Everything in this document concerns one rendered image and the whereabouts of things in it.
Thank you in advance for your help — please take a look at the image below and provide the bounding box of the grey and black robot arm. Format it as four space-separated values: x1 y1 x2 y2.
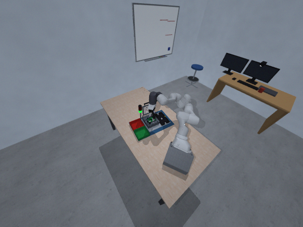
148 91 200 153

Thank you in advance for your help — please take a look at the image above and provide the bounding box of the red bin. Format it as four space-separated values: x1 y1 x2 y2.
129 118 144 130

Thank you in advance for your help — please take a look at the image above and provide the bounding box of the green open bin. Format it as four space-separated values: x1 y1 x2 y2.
134 126 150 141

